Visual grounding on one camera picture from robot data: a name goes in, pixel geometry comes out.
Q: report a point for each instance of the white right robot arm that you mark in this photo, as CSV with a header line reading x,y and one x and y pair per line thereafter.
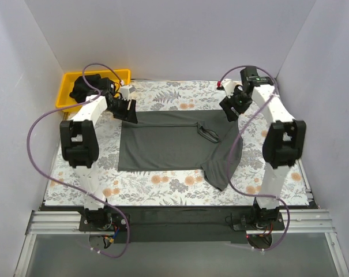
x,y
282,147

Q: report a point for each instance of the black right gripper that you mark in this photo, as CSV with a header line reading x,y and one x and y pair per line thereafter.
x,y
233,104

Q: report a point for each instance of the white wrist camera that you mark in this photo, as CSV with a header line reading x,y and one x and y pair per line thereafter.
x,y
126,91
227,85

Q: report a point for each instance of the black t shirt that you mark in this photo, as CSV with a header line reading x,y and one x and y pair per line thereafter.
x,y
81,90

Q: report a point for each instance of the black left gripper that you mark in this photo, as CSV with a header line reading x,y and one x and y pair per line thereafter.
x,y
123,107

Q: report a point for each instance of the yellow plastic bin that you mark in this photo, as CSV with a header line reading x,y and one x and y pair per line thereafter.
x,y
64,100

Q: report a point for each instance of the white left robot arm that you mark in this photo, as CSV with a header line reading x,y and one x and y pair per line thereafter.
x,y
79,143

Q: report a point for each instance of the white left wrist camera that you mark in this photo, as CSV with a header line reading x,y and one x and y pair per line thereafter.
x,y
126,91

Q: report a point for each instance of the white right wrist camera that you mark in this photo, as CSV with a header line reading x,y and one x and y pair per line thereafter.
x,y
227,85

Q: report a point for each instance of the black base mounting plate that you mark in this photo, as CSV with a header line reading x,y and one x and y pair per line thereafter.
x,y
180,223

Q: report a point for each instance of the dark grey t shirt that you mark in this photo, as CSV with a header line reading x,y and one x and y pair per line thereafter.
x,y
182,140

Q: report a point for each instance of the aluminium front rail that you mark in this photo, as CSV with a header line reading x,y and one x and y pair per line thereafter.
x,y
71,222

